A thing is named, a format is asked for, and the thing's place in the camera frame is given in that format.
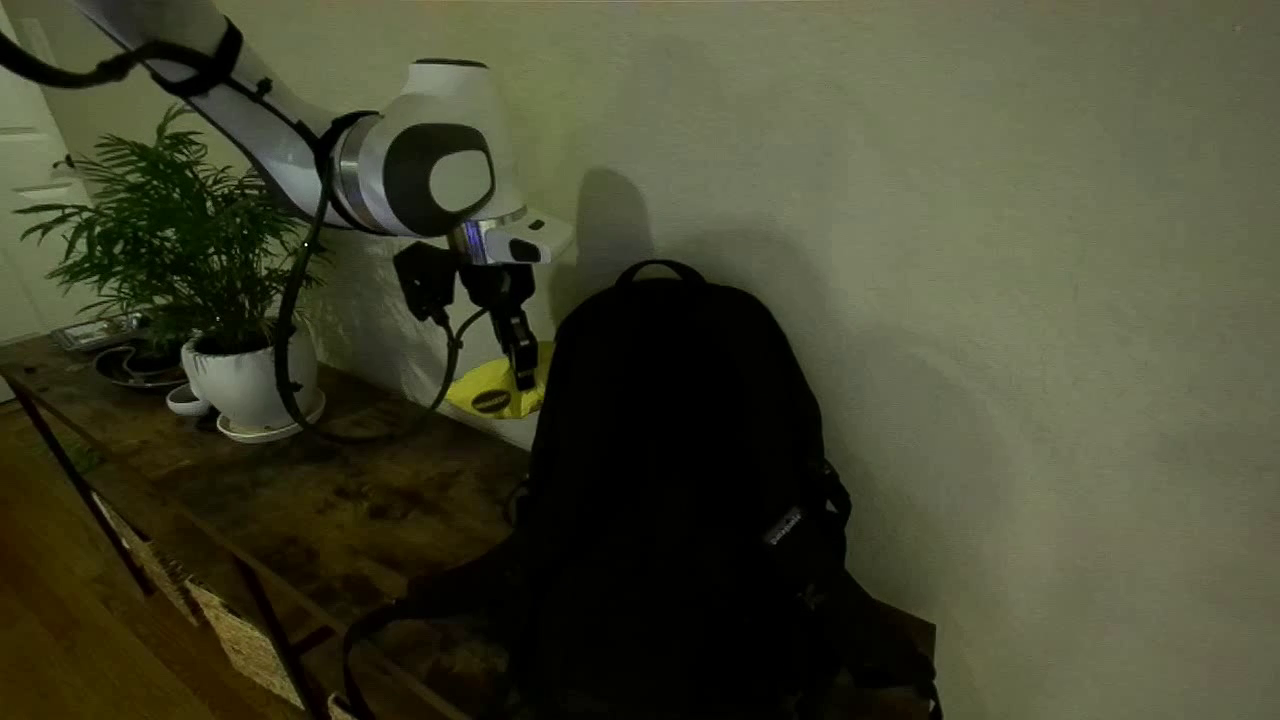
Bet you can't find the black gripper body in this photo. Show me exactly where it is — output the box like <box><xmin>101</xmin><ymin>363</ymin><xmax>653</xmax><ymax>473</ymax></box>
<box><xmin>455</xmin><ymin>256</ymin><xmax>544</xmax><ymax>326</ymax></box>

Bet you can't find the yellow fabric pouch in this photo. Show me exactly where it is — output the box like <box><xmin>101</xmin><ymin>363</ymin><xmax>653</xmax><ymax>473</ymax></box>
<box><xmin>445</xmin><ymin>347</ymin><xmax>554</xmax><ymax>423</ymax></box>

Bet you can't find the white plant pot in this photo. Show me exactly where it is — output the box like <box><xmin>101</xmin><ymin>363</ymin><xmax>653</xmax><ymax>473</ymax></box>
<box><xmin>176</xmin><ymin>324</ymin><xmax>326</xmax><ymax>430</ymax></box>

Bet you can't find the white pot saucer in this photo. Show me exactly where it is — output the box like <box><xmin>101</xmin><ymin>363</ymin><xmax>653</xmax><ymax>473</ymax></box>
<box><xmin>212</xmin><ymin>393</ymin><xmax>333</xmax><ymax>446</ymax></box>

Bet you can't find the small white cup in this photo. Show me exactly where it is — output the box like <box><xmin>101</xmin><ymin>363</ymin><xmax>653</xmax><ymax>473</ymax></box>
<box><xmin>159</xmin><ymin>379</ymin><xmax>215</xmax><ymax>418</ymax></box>

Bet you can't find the green palm plant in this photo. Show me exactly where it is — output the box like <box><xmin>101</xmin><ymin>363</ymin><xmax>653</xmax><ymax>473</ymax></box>
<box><xmin>11</xmin><ymin>103</ymin><xmax>319</xmax><ymax>360</ymax></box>

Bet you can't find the dark shallow plant dish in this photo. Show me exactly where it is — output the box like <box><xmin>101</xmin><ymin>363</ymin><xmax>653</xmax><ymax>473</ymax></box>
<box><xmin>87</xmin><ymin>334</ymin><xmax>190</xmax><ymax>394</ymax></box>

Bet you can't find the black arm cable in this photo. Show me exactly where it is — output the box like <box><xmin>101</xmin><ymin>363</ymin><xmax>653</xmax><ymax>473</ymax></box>
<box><xmin>0</xmin><ymin>17</ymin><xmax>493</xmax><ymax>452</ymax></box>

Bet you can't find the black metal table frame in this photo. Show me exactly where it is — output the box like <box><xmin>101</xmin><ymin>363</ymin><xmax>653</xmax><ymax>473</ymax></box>
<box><xmin>0</xmin><ymin>370</ymin><xmax>337</xmax><ymax>720</ymax></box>

